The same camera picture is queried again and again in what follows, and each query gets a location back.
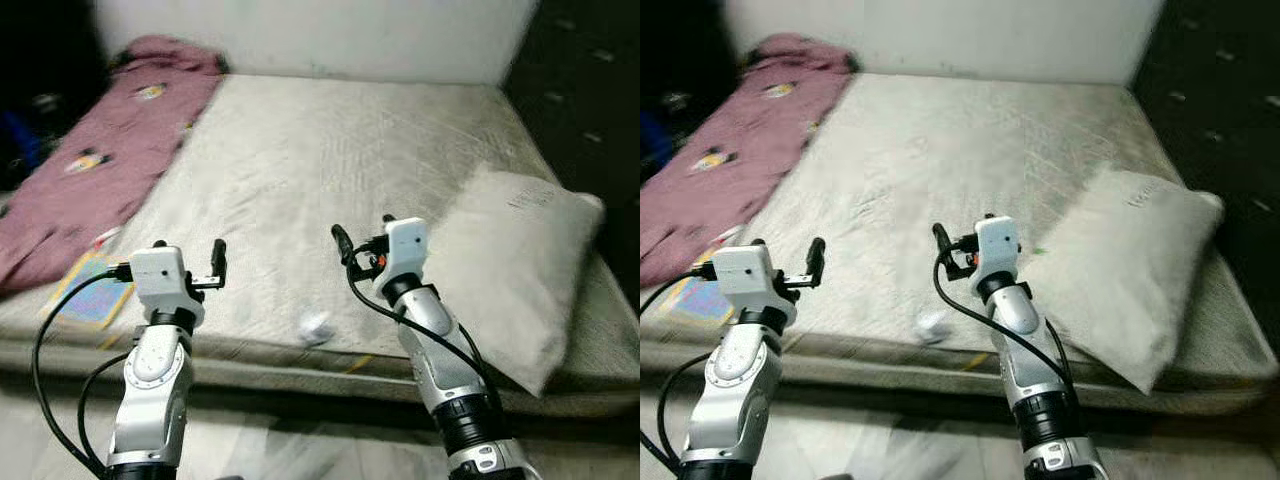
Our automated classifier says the grey quilted mattress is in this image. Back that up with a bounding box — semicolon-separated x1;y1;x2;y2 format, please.
640;72;1280;416
0;72;641;416

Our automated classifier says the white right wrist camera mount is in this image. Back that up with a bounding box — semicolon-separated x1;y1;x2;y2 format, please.
968;215;1023;301
372;217;431;306

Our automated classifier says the long black left arm cable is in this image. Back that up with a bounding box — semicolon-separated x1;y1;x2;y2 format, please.
640;262;719;476
30;262;136;476

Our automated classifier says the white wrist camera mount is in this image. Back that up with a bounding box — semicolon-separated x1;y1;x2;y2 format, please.
128;246;206;326
372;217;431;306
968;215;1023;301
712;244;799;326

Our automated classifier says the white paper ball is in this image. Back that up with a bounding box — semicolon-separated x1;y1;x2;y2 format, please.
915;308;956;346
298;312;336;347

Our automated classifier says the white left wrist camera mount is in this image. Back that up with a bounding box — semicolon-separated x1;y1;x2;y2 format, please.
128;246;206;326
712;244;799;326

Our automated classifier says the black tufted headboard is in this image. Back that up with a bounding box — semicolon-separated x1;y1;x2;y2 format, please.
500;0;641;271
1130;0;1280;271

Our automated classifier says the white lettered pillow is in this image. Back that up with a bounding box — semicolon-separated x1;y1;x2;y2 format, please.
425;162;607;399
1020;165;1226;396

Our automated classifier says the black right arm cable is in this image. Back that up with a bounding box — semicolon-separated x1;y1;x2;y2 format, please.
345;255;501;411
935;250;1079;401

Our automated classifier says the colourful picture book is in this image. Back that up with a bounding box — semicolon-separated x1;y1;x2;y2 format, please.
660;268;736;326
42;250;136;331

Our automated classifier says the short black left arm cable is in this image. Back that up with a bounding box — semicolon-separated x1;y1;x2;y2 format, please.
78;350;131;471
657;350;713;466

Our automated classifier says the purple cartoon print blanket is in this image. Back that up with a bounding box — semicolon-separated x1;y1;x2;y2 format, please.
0;36;226;296
640;33;861;291

